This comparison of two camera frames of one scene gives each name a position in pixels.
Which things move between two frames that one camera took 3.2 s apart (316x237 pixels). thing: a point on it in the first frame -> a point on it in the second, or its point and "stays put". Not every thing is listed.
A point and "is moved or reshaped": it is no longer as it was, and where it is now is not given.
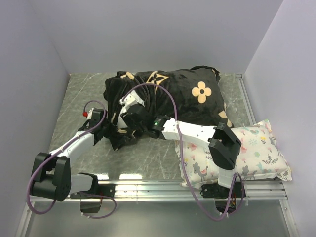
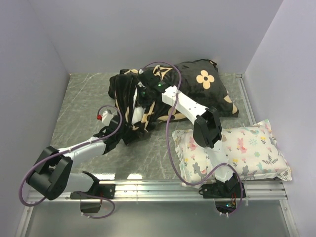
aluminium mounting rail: [169, 191] stays put
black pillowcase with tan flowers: [190, 95] is moved or reshaped
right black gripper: [129, 122] -> [141, 100]
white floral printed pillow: [259, 158] stays put
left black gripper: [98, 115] -> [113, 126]
